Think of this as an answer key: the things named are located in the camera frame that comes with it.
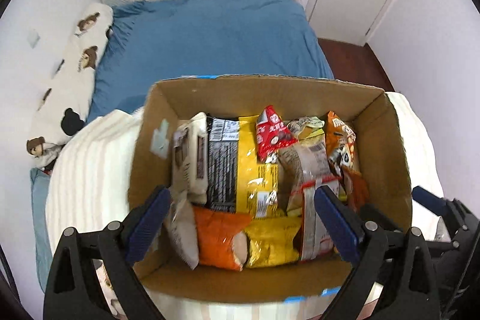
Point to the blue bed sheet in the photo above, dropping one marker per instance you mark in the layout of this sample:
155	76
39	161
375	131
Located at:
210	39

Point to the orange panda snack packet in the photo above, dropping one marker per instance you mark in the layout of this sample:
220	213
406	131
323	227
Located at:
339	143

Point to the bear print long pillow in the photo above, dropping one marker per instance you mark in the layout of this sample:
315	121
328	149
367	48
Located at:
75	80

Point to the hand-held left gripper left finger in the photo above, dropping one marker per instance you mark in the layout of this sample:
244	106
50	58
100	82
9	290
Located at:
150	218

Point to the white brown snack packet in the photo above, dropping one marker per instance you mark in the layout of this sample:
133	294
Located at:
189	155

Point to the light blue cloth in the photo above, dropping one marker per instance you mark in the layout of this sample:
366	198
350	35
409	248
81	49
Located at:
39	222

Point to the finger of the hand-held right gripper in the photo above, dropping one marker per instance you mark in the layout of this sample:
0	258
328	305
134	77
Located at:
382	217
431	202

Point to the tan clear snack packet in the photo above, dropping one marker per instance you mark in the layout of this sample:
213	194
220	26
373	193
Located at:
303	162

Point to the large yellow snack bag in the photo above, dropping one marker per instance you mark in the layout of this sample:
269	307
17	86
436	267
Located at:
258	185

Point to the white fluffy blanket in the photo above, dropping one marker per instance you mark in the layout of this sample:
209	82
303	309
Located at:
90	173

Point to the beige green-edged snack packet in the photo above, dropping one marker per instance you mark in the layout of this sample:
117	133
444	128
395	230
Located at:
305	128

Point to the small yellow snack packet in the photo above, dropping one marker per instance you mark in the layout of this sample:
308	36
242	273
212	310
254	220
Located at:
272	241

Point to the black striped snack packet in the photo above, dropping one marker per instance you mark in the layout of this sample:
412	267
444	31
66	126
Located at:
223	166

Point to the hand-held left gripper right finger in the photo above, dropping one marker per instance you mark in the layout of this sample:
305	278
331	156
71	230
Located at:
337	222

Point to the cardboard box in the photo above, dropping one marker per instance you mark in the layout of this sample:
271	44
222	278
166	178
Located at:
262	95

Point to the plain white snack packet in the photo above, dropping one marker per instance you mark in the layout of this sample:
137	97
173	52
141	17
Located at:
183	230

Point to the plain orange snack packet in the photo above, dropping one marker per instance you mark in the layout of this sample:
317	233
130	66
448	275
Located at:
215	237

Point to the red snack packet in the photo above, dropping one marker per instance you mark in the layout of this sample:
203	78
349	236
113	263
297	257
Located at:
272	134

